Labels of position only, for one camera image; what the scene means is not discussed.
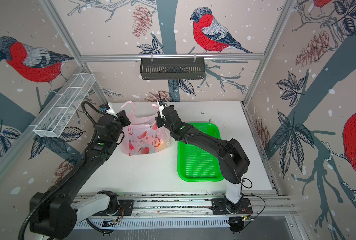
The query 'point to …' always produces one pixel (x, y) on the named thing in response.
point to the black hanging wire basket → (156, 70)
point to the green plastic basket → (196, 163)
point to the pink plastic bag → (142, 136)
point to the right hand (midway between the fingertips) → (156, 113)
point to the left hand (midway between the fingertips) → (123, 109)
